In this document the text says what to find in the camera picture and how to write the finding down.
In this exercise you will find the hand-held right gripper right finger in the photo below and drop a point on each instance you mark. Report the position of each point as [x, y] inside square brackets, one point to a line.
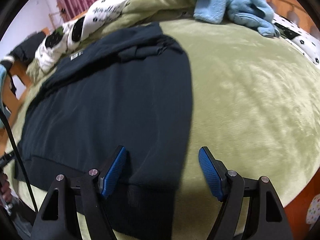
[210, 172]

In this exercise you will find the white flower print pillow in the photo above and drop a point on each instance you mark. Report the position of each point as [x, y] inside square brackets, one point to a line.
[300, 38]

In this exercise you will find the white star print cloth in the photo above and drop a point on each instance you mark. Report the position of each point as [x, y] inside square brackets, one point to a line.
[313, 212]

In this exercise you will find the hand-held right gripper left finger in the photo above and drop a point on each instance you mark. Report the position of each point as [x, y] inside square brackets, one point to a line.
[113, 172]

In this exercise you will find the person's left hand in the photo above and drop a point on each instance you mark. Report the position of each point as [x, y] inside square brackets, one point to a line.
[5, 187]

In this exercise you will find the white strawberry print quilt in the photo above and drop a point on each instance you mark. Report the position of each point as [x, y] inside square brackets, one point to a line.
[80, 25]

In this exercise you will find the black sweatshirt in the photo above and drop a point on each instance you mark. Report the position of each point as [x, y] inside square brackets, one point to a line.
[107, 100]

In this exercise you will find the light blue fleece robe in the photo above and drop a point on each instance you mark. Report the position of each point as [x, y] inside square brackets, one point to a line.
[2, 77]

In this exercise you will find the light blue fleece garment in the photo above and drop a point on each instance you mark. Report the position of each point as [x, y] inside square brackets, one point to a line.
[232, 5]

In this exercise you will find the black jacket with striped cuff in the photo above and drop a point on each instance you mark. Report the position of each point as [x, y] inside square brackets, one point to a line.
[25, 47]

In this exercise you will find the wooden coat rack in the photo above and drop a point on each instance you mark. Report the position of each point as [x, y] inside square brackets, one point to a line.
[57, 16]

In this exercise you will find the green plush bed blanket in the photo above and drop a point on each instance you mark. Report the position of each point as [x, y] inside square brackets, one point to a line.
[250, 92]

